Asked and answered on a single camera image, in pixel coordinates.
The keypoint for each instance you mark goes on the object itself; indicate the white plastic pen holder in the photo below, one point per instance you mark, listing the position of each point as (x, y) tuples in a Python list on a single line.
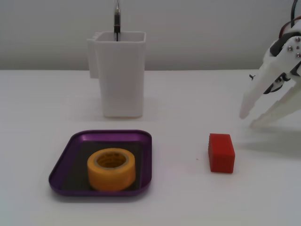
[(121, 80)]

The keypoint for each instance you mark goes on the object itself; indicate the black ballpoint pen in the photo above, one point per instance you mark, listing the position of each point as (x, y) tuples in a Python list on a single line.
[(116, 21)]

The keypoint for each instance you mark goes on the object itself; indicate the purple metal tray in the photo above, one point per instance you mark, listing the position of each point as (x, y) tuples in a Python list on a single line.
[(68, 164)]

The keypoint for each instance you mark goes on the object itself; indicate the yellow tape roll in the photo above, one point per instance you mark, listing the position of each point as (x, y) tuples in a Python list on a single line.
[(110, 176)]

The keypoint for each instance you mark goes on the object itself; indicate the red cube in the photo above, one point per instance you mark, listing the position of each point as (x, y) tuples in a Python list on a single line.
[(222, 155)]

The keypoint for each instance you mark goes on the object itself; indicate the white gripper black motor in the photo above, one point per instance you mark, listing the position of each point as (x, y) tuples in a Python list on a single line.
[(280, 61)]

